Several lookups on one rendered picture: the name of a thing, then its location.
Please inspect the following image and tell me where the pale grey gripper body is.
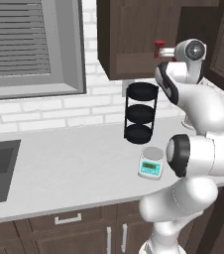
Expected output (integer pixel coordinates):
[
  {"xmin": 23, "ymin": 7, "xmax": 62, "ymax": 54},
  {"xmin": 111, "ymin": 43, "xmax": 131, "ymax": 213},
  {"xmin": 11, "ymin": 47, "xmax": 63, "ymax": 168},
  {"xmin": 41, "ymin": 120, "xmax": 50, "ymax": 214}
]
[{"xmin": 160, "ymin": 47, "xmax": 176, "ymax": 57}]

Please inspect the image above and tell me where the red yogurt cup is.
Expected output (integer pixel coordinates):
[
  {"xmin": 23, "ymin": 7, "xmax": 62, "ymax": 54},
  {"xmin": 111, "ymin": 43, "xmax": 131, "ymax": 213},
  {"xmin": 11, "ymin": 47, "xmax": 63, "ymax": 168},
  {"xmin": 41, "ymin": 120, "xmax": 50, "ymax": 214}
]
[{"xmin": 154, "ymin": 39, "xmax": 167, "ymax": 61}]

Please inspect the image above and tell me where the white digital kitchen scale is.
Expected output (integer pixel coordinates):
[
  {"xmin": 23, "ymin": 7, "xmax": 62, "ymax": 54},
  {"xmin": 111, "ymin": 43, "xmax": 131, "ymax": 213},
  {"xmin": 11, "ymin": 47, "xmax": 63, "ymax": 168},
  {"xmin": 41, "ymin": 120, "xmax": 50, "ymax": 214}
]
[{"xmin": 137, "ymin": 146, "xmax": 166, "ymax": 182}]

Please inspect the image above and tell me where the dark brown base cabinet run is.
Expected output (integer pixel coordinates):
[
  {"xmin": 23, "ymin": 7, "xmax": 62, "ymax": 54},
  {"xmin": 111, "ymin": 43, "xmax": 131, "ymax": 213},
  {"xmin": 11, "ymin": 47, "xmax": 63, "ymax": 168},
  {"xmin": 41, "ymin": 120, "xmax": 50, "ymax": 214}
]
[{"xmin": 179, "ymin": 184, "xmax": 224, "ymax": 254}]

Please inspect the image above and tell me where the dark brown base cabinet door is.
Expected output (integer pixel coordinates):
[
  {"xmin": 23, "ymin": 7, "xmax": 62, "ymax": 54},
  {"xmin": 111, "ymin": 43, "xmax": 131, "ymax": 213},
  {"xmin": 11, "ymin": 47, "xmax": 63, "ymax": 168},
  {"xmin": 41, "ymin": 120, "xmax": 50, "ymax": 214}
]
[
  {"xmin": 116, "ymin": 218, "xmax": 158, "ymax": 254},
  {"xmin": 34, "ymin": 224, "xmax": 114, "ymax": 254}
]

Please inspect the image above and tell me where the grey window with blinds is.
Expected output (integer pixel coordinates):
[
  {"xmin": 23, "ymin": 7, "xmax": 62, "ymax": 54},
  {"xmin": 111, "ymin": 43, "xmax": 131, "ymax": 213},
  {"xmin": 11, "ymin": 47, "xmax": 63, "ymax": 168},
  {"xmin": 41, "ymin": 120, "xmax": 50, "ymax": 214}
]
[{"xmin": 0, "ymin": 0, "xmax": 87, "ymax": 101}]

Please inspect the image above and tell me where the dark brown drawer front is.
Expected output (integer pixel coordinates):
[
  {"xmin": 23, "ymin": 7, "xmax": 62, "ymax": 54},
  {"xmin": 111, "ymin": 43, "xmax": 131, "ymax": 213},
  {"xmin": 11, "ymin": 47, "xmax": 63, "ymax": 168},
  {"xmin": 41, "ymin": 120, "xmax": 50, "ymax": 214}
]
[{"xmin": 28, "ymin": 205, "xmax": 106, "ymax": 233}]

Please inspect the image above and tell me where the white wall outlet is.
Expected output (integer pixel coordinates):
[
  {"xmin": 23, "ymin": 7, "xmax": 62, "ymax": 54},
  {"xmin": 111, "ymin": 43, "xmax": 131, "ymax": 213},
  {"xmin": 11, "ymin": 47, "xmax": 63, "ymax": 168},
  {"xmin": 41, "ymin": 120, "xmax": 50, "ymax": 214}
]
[{"xmin": 121, "ymin": 78, "xmax": 136, "ymax": 98}]

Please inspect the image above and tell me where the dark brown wall cabinet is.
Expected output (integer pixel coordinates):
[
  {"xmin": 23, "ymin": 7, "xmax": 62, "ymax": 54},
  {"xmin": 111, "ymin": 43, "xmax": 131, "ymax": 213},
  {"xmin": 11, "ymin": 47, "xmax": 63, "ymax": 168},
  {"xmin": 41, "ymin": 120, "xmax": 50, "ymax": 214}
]
[{"xmin": 96, "ymin": 0, "xmax": 224, "ymax": 102}]

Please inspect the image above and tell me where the black three-tier wire stand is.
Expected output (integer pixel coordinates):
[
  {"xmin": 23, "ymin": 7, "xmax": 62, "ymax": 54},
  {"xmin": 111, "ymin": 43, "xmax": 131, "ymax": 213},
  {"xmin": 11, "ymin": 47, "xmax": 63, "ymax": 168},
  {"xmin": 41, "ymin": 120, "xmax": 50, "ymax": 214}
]
[{"xmin": 123, "ymin": 81, "xmax": 160, "ymax": 145}]

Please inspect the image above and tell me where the silver cabinet door handle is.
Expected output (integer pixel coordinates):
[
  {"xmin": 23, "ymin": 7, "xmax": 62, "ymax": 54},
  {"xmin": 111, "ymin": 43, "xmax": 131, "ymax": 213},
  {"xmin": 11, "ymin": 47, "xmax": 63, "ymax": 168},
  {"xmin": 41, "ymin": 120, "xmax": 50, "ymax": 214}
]
[
  {"xmin": 105, "ymin": 226, "xmax": 113, "ymax": 254},
  {"xmin": 120, "ymin": 223, "xmax": 129, "ymax": 254}
]

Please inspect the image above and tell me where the silver drawer handle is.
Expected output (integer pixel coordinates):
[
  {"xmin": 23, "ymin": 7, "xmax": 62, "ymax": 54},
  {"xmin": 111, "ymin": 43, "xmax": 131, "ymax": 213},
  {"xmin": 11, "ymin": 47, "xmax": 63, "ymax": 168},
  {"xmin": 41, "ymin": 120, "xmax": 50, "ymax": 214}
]
[{"xmin": 54, "ymin": 212, "xmax": 83, "ymax": 226}]

